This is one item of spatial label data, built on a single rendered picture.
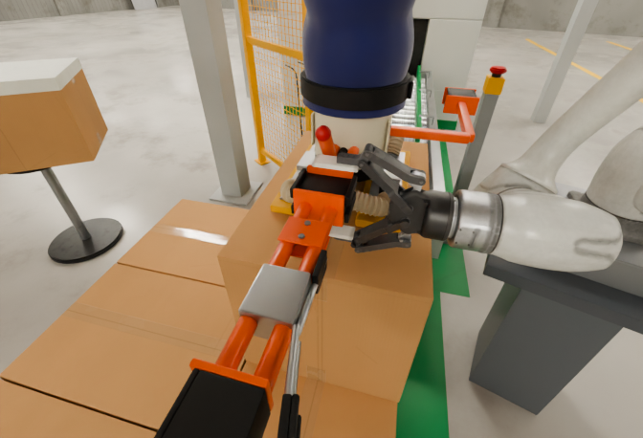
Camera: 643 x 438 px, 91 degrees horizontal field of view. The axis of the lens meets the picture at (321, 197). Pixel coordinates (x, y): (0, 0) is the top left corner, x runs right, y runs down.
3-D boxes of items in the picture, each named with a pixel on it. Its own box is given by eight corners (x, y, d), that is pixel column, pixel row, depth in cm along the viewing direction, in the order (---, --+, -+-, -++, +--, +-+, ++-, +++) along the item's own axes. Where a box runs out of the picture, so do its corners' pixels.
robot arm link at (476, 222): (485, 267, 46) (443, 259, 47) (477, 227, 53) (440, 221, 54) (507, 218, 41) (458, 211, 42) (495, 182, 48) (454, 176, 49)
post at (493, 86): (438, 235, 202) (486, 74, 144) (450, 237, 201) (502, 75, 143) (439, 243, 197) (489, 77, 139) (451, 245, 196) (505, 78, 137)
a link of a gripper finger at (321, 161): (357, 173, 46) (358, 168, 46) (311, 166, 48) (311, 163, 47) (361, 163, 48) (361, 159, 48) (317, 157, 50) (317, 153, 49)
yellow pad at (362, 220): (374, 152, 93) (376, 137, 90) (410, 157, 91) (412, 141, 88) (354, 227, 66) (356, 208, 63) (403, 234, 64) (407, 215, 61)
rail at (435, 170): (422, 90, 317) (426, 70, 306) (428, 90, 316) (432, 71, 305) (426, 251, 135) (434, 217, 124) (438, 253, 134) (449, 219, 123)
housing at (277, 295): (265, 285, 41) (260, 261, 39) (315, 295, 40) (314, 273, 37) (240, 333, 36) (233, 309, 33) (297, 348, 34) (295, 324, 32)
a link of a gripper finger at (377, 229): (407, 204, 51) (411, 210, 51) (353, 229, 57) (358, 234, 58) (406, 219, 48) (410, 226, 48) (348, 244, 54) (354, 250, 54)
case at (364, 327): (308, 220, 131) (306, 130, 107) (408, 236, 123) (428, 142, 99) (245, 361, 83) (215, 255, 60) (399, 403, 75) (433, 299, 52)
